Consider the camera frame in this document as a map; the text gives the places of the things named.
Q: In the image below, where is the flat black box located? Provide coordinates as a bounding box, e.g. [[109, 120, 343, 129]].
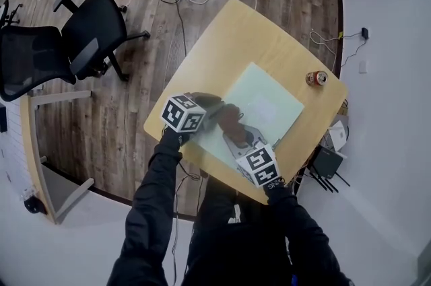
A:
[[0, 102, 8, 133]]

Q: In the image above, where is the black cap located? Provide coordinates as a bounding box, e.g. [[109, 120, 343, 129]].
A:
[[23, 195, 46, 215]]

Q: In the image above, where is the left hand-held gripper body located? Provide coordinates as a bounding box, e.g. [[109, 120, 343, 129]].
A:
[[160, 93, 208, 134]]

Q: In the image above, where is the pale green board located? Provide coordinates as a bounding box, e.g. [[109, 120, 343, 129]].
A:
[[195, 62, 306, 176]]

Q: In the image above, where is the white desk with wooden edge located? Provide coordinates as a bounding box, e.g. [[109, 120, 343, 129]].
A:
[[0, 89, 95, 225]]

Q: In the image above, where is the thin black adapter cable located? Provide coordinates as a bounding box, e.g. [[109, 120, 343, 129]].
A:
[[339, 37, 366, 67]]

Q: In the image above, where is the white square box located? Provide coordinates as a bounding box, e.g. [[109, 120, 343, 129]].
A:
[[328, 120, 347, 151]]

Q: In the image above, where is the person's black clothed body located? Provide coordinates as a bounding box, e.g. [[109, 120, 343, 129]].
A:
[[183, 173, 294, 286]]

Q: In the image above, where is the black mesh office chair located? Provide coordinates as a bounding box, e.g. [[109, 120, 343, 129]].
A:
[[0, 0, 24, 29], [0, 0, 152, 103]]

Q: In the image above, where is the orange drink can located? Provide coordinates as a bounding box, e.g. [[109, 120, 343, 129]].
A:
[[305, 70, 329, 87]]

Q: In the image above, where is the black router with antennas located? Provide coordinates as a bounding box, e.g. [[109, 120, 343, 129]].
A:
[[308, 145, 351, 193]]

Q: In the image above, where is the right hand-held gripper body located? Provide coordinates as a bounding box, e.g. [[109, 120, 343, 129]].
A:
[[235, 143, 280, 188]]

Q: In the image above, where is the person's right forearm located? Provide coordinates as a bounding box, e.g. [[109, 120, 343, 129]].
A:
[[262, 176, 354, 286]]

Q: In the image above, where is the white wall cable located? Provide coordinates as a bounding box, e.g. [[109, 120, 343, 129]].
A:
[[309, 30, 366, 73]]

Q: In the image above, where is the brown cloth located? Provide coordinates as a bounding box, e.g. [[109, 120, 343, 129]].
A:
[[218, 103, 255, 148]]

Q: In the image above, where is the person's left forearm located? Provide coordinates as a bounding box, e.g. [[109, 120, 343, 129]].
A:
[[107, 128, 189, 286]]

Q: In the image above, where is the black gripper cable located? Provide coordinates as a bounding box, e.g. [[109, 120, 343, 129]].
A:
[[171, 165, 203, 286]]

